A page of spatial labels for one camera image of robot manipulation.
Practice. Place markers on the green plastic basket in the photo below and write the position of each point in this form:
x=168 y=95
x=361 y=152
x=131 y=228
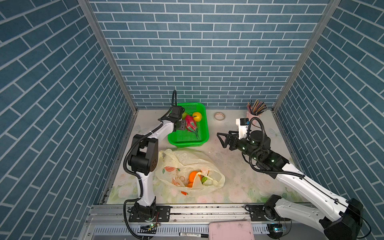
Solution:
x=182 y=139

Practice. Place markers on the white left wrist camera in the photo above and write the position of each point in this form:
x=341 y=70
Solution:
x=176 y=112

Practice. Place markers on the aluminium corner post left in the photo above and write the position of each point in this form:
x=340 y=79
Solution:
x=93 y=22

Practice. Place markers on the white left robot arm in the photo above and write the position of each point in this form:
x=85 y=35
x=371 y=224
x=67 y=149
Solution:
x=143 y=155

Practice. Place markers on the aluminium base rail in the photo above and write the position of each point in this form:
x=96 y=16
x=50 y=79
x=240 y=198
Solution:
x=172 y=220

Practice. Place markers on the aluminium corner post right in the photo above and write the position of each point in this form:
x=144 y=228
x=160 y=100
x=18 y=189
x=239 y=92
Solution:
x=318 y=30

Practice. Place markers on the tape roll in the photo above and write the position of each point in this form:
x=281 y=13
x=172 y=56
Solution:
x=219 y=116

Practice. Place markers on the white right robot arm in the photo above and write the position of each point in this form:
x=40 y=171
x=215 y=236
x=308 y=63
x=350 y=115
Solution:
x=334 y=216

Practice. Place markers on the yellowish plastic bag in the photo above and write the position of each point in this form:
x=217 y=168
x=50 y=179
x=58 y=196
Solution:
x=174 y=167

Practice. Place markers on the coloured pencils bunch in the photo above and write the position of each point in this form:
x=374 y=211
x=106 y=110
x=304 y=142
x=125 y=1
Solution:
x=256 y=108

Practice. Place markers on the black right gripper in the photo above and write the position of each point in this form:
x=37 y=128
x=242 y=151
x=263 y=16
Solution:
x=229 y=140

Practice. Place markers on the pink dragon fruit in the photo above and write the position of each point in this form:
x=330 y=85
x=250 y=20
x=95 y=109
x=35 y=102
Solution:
x=191 y=125

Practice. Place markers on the aluminium corner post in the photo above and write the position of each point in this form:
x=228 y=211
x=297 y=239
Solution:
x=93 y=22
x=318 y=30

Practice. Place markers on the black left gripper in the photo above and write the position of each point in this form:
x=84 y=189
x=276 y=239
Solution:
x=182 y=124

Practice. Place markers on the black marker pen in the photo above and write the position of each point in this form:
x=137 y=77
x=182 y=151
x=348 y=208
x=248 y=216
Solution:
x=197 y=235

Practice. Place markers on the pink pencil cup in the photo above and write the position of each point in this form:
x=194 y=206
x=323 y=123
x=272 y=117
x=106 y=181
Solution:
x=251 y=115

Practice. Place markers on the pink box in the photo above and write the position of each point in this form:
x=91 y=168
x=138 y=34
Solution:
x=232 y=230

